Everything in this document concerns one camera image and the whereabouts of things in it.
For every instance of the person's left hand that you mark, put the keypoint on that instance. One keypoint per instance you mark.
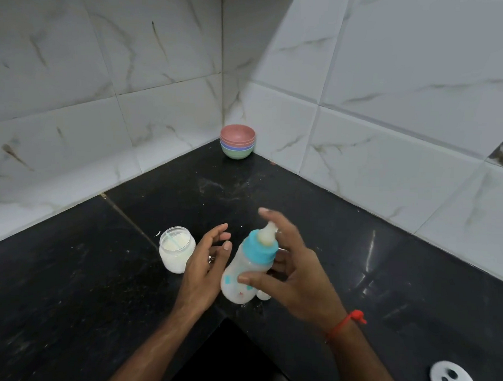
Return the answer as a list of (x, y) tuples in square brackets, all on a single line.
[(201, 281)]

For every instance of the person's right hand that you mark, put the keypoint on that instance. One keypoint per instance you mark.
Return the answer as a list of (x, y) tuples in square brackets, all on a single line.
[(305, 289)]

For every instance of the jar of white powder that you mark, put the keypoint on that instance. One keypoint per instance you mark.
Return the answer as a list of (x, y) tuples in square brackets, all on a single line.
[(176, 251)]

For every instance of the translucent white bottle cap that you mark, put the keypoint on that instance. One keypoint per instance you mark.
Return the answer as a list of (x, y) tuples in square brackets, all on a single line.
[(264, 295)]

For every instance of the clear baby bottle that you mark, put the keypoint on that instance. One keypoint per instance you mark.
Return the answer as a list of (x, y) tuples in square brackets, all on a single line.
[(248, 270)]

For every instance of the mint green scoop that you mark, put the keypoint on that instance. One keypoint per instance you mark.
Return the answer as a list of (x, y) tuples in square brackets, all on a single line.
[(171, 240)]

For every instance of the person's right forearm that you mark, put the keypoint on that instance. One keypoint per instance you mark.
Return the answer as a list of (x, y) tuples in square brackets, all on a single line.
[(361, 361)]

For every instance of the person's left forearm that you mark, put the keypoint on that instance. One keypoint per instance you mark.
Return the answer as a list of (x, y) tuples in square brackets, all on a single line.
[(155, 353)]

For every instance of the green bowl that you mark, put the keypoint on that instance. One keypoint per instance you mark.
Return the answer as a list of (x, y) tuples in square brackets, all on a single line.
[(237, 154)]

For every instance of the blue bowl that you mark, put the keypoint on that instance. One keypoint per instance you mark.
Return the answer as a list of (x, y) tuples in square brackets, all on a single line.
[(237, 148)]

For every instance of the pink bowl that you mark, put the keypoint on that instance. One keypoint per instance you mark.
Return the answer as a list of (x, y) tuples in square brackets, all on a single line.
[(238, 133)]

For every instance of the white device with holes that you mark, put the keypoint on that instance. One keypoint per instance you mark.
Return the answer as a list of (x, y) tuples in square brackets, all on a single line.
[(452, 380)]

